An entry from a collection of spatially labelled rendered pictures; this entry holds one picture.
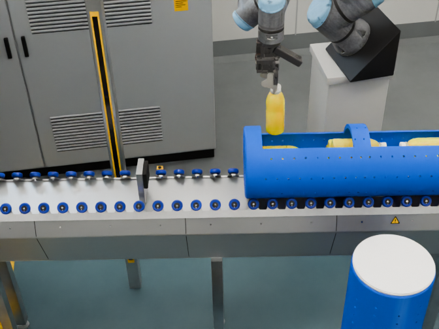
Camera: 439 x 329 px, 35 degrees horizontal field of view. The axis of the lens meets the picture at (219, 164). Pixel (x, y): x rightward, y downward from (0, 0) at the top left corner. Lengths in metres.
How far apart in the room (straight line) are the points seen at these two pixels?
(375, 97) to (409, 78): 2.03
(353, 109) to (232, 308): 1.17
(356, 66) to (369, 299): 1.21
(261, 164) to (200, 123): 1.72
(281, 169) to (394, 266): 0.54
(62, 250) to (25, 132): 1.43
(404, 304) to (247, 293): 1.41
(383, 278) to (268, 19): 0.95
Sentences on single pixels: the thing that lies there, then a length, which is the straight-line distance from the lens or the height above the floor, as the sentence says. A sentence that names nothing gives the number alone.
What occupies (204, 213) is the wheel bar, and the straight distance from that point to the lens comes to 2.72.
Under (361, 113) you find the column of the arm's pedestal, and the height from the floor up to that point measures 0.87.
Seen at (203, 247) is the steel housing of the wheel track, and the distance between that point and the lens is 2.87.
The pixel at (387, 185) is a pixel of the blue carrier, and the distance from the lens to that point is 2.66.
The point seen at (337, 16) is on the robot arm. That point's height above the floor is 1.37.
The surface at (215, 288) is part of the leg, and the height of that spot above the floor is 0.45.
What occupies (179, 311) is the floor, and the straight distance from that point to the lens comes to 3.58.
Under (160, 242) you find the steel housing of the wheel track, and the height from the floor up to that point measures 0.78.
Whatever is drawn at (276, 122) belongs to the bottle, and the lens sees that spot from 2.60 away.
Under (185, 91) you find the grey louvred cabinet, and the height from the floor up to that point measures 0.55.
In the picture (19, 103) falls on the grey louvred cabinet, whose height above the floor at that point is 0.58.
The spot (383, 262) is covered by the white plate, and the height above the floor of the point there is 1.04.
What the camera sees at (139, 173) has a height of 1.08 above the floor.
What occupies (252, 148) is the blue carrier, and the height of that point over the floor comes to 1.22.
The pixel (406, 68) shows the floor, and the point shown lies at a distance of 5.49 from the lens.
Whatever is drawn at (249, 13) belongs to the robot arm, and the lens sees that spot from 2.51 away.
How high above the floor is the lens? 2.80
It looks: 39 degrees down
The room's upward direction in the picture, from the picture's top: 1 degrees counter-clockwise
